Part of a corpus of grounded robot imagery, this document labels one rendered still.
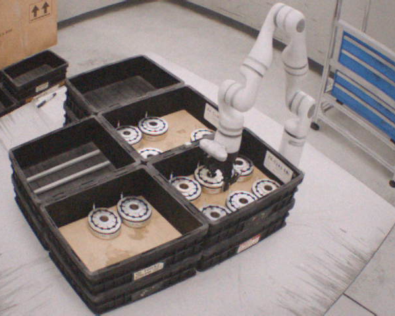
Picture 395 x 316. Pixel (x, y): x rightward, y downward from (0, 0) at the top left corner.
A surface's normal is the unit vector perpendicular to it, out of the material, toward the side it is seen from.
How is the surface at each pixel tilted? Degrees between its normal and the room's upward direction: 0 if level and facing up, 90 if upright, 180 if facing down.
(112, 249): 0
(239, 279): 0
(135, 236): 0
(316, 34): 90
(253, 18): 90
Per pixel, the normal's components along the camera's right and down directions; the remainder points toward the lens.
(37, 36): 0.72, 0.25
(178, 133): 0.14, -0.78
